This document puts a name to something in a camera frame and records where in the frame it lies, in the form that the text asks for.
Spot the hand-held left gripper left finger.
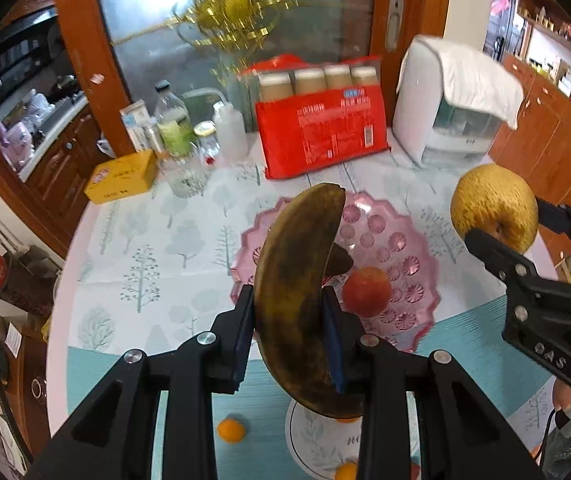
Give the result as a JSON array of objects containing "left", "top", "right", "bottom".
[{"left": 28, "top": 284, "right": 257, "bottom": 480}]

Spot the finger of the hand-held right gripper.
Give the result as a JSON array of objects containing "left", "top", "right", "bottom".
[
  {"left": 535, "top": 197, "right": 571, "bottom": 288},
  {"left": 465, "top": 228, "right": 541, "bottom": 292}
]

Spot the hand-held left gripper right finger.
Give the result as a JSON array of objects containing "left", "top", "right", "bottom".
[{"left": 321, "top": 287, "right": 549, "bottom": 480}]

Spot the golden brown pear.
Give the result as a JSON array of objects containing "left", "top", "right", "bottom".
[{"left": 449, "top": 164, "right": 539, "bottom": 256}]

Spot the white patterned plate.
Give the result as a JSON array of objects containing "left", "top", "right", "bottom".
[{"left": 284, "top": 394, "right": 421, "bottom": 480}]

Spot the brown overripe banana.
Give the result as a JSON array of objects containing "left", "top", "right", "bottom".
[{"left": 254, "top": 183, "right": 366, "bottom": 420}]

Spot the pink glass fruit plate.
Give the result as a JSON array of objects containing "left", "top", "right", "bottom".
[{"left": 229, "top": 191, "right": 442, "bottom": 356}]

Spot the red apple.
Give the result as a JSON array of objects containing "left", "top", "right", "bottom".
[{"left": 341, "top": 267, "right": 393, "bottom": 319}]

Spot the wooden cabinet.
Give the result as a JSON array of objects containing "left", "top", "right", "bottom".
[{"left": 485, "top": 52, "right": 571, "bottom": 281}]

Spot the tree print tablecloth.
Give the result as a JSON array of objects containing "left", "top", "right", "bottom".
[{"left": 65, "top": 127, "right": 561, "bottom": 480}]

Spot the white countertop appliance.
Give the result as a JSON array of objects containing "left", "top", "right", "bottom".
[{"left": 391, "top": 35, "right": 503, "bottom": 170}]

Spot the white cloth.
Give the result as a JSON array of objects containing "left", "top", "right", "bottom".
[{"left": 398, "top": 35, "right": 525, "bottom": 131}]

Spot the clear drinking glass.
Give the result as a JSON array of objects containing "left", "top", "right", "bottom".
[{"left": 168, "top": 152, "right": 207, "bottom": 198}]

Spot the glass jar with gold lid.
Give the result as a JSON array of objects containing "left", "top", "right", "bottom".
[{"left": 193, "top": 121, "right": 221, "bottom": 167}]

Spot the yellow cardboard box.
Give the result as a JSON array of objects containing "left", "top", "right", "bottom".
[{"left": 84, "top": 149, "right": 160, "bottom": 205}]

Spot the red paper cup package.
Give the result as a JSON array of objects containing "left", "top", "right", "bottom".
[{"left": 238, "top": 55, "right": 391, "bottom": 181}]

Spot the white squeeze bottle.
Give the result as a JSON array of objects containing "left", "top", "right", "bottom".
[{"left": 182, "top": 87, "right": 250, "bottom": 163}]

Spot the small metal can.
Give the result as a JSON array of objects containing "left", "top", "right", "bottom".
[{"left": 144, "top": 122, "right": 166, "bottom": 156}]

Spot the green label plastic bottle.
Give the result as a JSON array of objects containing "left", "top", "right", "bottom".
[{"left": 153, "top": 80, "right": 198, "bottom": 171}]

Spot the white carton box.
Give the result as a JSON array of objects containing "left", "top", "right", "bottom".
[{"left": 119, "top": 101, "right": 153, "bottom": 153}]

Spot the gold ornament decoration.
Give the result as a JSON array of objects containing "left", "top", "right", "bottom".
[{"left": 110, "top": 0, "right": 366, "bottom": 86}]

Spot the metal door handle plate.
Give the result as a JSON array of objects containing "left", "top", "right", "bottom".
[{"left": 384, "top": 0, "right": 406, "bottom": 52}]

